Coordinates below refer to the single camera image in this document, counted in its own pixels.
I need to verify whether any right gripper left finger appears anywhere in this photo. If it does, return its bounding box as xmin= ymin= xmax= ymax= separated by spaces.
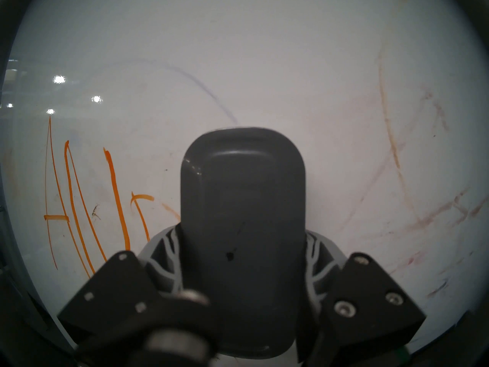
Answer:
xmin=57 ymin=223 xmax=185 ymax=343

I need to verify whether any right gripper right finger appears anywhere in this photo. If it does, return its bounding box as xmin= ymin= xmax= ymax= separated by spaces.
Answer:
xmin=296 ymin=229 xmax=426 ymax=364

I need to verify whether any dark grey whiteboard eraser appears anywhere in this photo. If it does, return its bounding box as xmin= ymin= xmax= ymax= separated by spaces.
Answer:
xmin=180 ymin=127 xmax=306 ymax=358

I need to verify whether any white freestanding whiteboard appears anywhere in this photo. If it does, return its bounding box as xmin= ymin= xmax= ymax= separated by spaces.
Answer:
xmin=0 ymin=0 xmax=489 ymax=367

